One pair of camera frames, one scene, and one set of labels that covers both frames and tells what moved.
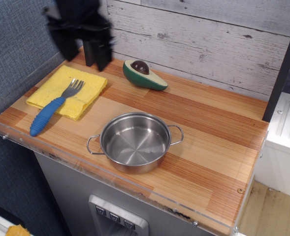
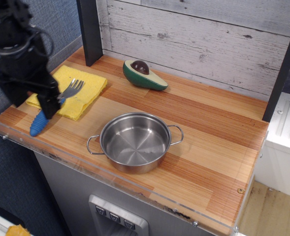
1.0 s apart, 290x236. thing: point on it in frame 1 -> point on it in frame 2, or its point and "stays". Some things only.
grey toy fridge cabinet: x=72 y=187 stays
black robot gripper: x=85 y=19 -> x=30 y=67
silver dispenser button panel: x=109 y=220 stays
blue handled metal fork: x=42 y=119 stays
